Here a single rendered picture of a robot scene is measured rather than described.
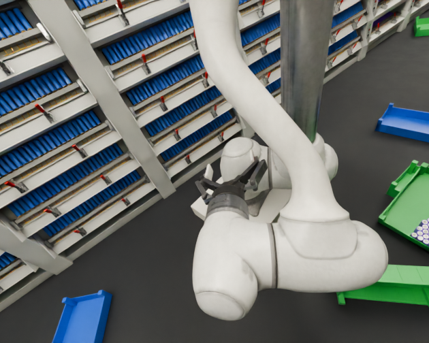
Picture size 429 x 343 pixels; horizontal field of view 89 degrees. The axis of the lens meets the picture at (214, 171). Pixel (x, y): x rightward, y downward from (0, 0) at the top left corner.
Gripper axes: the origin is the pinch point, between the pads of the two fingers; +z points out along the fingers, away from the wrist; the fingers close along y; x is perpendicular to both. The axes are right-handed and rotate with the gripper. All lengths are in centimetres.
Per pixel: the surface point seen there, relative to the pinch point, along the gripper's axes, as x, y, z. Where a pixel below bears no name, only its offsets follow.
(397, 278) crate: 49, -35, -13
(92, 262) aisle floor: 38, 97, 12
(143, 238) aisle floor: 40, 69, 23
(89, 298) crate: 42, 89, -6
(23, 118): -37, 70, 16
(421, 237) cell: 60, -54, 8
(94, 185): 1, 75, 27
